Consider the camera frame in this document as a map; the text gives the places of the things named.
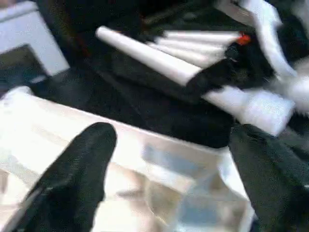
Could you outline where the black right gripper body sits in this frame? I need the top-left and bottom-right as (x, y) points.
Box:
(225, 41), (273, 87)

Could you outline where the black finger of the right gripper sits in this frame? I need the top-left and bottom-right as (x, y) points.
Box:
(187, 60), (234, 97)

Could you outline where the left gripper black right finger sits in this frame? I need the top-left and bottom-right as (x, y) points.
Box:
(228, 124), (309, 232)

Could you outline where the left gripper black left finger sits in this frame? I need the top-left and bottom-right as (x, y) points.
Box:
(16, 122), (118, 232)

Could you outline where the white plastic table top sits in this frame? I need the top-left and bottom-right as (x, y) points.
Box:
(0, 86), (258, 232)

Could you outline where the black glossy mat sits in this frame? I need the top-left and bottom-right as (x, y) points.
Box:
(31, 7), (309, 150)

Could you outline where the white sideboard with glass doors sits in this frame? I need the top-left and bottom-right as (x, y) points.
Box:
(0, 0), (70, 84)

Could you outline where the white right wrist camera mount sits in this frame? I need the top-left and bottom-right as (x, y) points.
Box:
(231, 0), (299, 79)

